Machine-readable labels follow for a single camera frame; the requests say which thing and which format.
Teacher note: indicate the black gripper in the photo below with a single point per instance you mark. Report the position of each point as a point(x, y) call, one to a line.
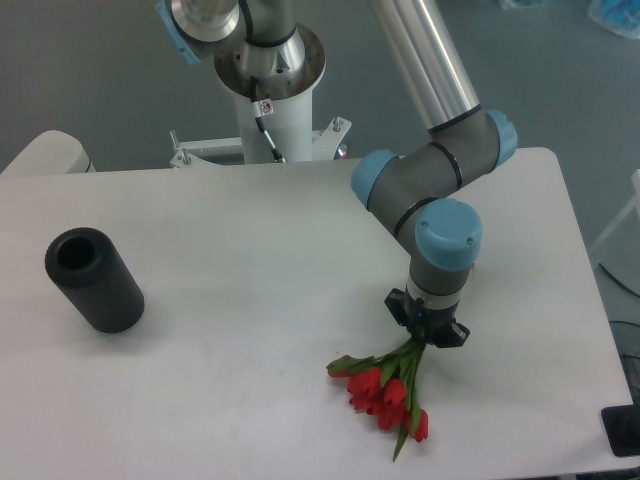
point(426, 326)

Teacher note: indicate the red tulip bouquet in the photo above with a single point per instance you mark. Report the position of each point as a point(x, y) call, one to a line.
point(386, 387)

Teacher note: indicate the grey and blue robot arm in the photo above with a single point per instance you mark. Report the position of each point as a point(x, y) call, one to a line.
point(412, 195)

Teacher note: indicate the black device at table edge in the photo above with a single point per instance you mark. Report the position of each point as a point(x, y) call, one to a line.
point(621, 424)

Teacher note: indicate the black ribbed cylinder vase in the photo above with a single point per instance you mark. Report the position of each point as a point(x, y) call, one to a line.
point(87, 268)

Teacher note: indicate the blue plastic bag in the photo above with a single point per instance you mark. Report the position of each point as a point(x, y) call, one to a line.
point(618, 16)

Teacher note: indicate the white rounded chair back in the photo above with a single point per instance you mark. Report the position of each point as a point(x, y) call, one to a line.
point(51, 153)

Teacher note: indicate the white pedestal base frame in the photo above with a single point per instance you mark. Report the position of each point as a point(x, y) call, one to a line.
point(327, 144)

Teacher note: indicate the white frame at right edge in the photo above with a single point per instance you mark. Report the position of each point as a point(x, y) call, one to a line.
point(632, 205)

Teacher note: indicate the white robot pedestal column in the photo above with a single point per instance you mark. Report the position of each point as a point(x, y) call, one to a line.
point(272, 89)

